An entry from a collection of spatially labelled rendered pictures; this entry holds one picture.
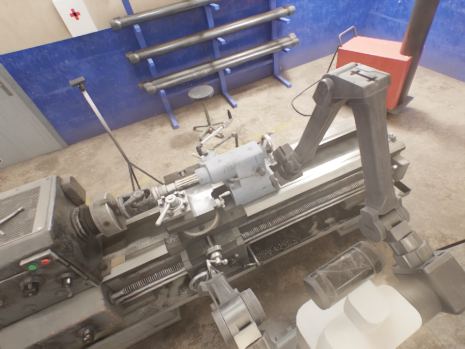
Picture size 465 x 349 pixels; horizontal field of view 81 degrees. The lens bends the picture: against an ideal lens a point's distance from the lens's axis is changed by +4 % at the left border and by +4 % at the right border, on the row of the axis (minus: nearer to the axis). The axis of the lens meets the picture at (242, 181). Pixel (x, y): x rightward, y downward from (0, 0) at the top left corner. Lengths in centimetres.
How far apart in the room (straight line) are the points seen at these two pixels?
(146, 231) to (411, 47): 329
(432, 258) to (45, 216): 157
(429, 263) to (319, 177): 128
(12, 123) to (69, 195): 316
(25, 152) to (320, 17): 513
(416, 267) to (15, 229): 162
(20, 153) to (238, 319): 479
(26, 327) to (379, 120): 196
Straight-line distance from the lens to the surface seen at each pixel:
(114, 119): 481
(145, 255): 182
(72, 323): 194
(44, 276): 173
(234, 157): 169
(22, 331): 206
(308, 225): 223
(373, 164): 69
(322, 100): 68
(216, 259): 159
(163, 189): 170
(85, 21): 424
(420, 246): 79
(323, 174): 198
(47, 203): 170
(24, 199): 183
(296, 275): 247
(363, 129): 67
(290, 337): 205
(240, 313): 64
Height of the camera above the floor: 226
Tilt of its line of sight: 46 degrees down
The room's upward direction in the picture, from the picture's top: 12 degrees counter-clockwise
